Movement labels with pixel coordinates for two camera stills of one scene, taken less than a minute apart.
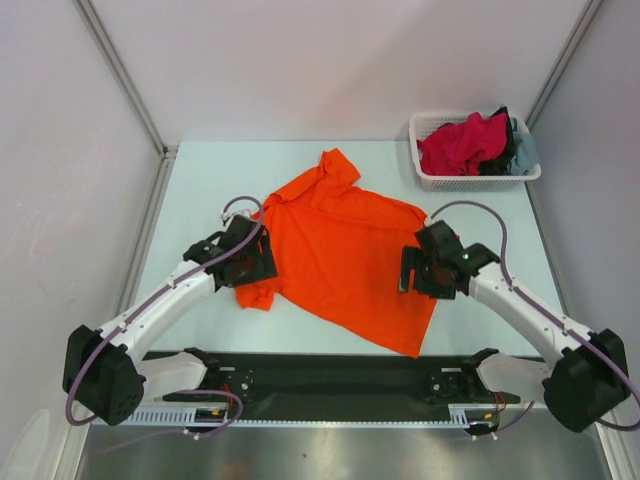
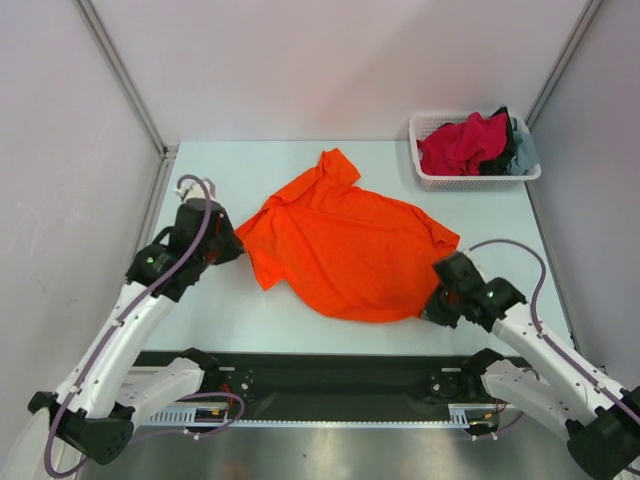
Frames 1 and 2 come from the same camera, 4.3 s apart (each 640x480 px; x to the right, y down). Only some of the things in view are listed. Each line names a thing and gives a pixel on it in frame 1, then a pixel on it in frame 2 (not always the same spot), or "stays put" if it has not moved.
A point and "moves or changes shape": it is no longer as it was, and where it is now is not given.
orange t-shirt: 338,251 moves or changes shape
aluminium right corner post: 585,20 stays put
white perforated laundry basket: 420,124 stays put
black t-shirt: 501,165 stays put
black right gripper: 413,272 → 439,308
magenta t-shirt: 459,149 stays put
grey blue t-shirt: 526,153 stays put
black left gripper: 264,268 → 234,247
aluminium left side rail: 129,284 stays put
